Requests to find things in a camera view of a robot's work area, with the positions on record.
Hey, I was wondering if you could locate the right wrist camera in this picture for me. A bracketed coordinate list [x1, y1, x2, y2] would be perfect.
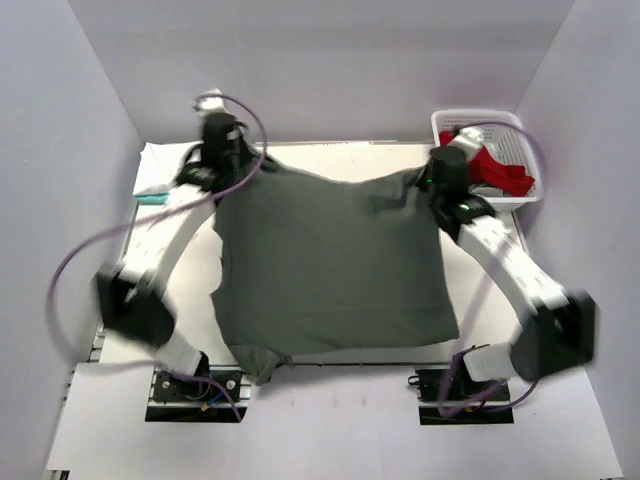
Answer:
[448, 126, 484, 162]

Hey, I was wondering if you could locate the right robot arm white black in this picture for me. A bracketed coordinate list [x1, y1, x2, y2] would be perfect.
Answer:
[419, 145, 599, 382]

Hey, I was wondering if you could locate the white plastic basket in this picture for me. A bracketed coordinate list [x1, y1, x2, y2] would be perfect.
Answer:
[431, 108, 544, 212]

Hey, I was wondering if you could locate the folded white t shirt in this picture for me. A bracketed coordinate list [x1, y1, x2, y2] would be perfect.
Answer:
[133, 142, 195, 197]

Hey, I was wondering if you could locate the folded teal t shirt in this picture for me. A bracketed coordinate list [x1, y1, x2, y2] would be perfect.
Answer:
[136, 193, 169, 206]

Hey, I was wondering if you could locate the red t shirt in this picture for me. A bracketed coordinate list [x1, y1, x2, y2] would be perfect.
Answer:
[438, 129, 535, 197]

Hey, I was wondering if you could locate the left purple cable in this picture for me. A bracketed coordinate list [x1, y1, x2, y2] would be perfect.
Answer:
[49, 92, 269, 421]

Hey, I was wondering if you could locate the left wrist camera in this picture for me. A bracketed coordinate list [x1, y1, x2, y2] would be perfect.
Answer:
[192, 89, 228, 116]

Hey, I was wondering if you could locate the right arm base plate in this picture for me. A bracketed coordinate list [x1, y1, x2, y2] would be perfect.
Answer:
[407, 367, 514, 426]

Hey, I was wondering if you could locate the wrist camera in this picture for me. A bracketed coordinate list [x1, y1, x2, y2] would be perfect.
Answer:
[448, 126, 484, 162]
[192, 89, 228, 116]

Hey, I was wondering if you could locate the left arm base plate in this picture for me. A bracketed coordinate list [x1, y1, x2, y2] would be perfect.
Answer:
[145, 366, 251, 424]

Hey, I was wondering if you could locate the grey t shirt in basket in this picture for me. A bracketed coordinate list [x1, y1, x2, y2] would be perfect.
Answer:
[470, 182, 504, 197]

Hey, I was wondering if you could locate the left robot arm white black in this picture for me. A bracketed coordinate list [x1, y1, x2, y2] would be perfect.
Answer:
[93, 108, 253, 377]

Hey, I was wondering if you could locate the dark grey t shirt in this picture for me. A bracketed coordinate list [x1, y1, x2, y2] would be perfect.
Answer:
[211, 160, 459, 384]

